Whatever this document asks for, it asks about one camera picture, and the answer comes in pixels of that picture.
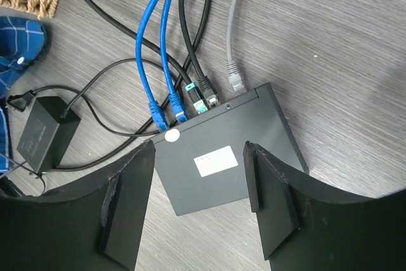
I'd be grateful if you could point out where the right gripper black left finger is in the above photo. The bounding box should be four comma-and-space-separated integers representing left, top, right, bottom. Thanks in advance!
1, 141, 155, 270

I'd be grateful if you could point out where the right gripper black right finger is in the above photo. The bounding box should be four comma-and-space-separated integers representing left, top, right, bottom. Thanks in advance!
244, 142, 405, 270

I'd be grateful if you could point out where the black network switch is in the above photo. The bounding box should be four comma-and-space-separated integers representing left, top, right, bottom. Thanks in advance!
152, 83, 309, 216

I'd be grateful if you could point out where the blue ethernet cable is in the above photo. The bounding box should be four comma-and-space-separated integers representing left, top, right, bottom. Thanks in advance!
160, 0, 190, 124
135, 0, 183, 133

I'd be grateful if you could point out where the black power adapter brick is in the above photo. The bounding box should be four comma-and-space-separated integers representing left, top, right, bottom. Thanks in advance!
17, 96, 81, 173

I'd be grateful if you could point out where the blue plaid cloth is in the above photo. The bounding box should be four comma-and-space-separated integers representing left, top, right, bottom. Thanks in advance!
0, 16, 47, 174

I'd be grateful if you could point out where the black ethernet cable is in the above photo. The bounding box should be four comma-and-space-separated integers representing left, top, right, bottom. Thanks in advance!
178, 0, 221, 109

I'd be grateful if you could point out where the black teal-tipped cable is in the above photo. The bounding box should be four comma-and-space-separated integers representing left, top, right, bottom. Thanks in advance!
65, 0, 209, 116

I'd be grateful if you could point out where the grey ethernet cable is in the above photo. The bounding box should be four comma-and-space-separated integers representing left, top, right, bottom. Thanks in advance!
225, 0, 257, 95

